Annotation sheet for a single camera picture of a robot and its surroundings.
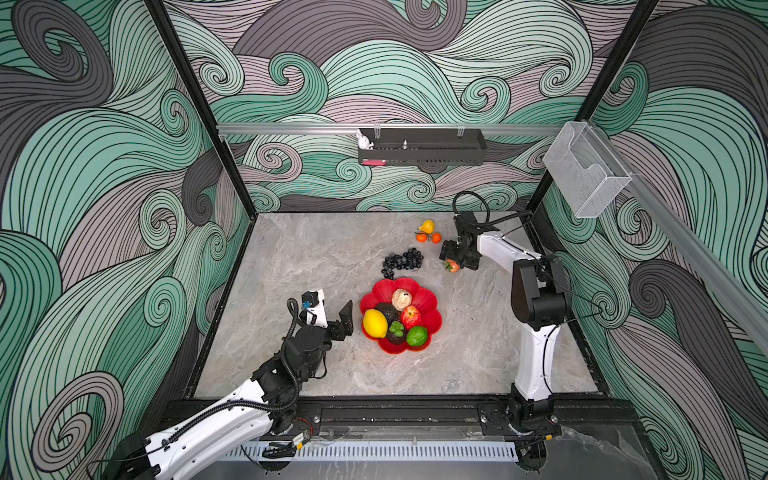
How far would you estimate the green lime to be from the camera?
2.73 ft

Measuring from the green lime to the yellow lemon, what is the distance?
73 mm

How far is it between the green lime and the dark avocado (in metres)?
0.06

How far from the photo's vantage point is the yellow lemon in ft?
2.79

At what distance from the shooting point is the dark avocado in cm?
87

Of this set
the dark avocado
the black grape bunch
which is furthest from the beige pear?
the black grape bunch

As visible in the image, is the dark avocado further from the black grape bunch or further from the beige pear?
the black grape bunch
